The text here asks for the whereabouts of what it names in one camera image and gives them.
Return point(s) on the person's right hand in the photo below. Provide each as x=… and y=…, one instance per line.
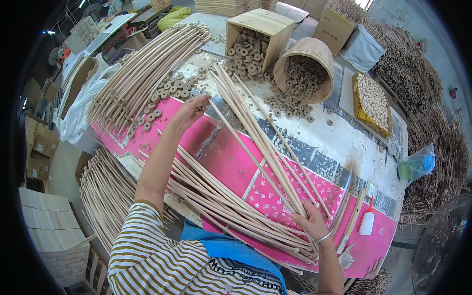
x=314, y=221

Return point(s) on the person's left hand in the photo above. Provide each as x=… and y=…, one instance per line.
x=188, y=112

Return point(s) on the person's left fingers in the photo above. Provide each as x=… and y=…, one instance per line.
x=202, y=100

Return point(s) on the bundle of wooden dowels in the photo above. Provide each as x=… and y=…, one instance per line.
x=258, y=136

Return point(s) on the pile of wooden rings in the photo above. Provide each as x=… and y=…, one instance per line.
x=167, y=92
x=298, y=88
x=249, y=51

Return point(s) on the pile of dowels with rings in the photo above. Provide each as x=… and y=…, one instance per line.
x=147, y=73

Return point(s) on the pink patterned table cover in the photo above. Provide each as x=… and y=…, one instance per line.
x=225, y=158

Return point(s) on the yellow green bag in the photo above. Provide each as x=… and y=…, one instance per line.
x=173, y=18

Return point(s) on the stack of pale wood planks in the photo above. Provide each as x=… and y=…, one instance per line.
x=228, y=6

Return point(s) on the square wooden box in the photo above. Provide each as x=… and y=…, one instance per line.
x=271, y=25

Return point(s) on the pile of plain wooden dowels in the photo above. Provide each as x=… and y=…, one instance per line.
x=228, y=210

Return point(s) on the round wooden bucket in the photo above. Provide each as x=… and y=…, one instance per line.
x=311, y=49

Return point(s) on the white plastic sheet bag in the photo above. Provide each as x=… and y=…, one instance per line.
x=79, y=107

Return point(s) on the heap of wooden dowels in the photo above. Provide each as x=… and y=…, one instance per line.
x=107, y=195

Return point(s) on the white wicker baskets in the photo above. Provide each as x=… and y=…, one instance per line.
x=82, y=35

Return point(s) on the brown cardboard box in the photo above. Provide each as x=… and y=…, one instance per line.
x=332, y=29

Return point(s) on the small desk fan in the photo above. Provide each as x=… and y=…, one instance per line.
x=54, y=56

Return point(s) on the person's body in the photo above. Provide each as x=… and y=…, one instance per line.
x=162, y=258

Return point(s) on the stack of cardboard boxes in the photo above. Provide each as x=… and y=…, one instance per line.
x=42, y=147

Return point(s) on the white lined carton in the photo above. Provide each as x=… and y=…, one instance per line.
x=363, y=48

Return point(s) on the yellow box of wooden beads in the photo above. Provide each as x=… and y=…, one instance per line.
x=372, y=101

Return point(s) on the wooden strip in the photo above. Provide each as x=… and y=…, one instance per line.
x=350, y=225

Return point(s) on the stack of wooden boards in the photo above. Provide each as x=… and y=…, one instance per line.
x=55, y=232

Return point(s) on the white glue bottle red tip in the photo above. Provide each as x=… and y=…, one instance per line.
x=366, y=221

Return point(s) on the blue green plastic bag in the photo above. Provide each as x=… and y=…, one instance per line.
x=418, y=166

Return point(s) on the large heap of ringed sticks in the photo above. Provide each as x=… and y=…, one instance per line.
x=435, y=140

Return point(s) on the small stack of wooden discs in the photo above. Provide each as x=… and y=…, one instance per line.
x=374, y=268

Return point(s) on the black floor fan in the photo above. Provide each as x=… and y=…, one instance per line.
x=442, y=247

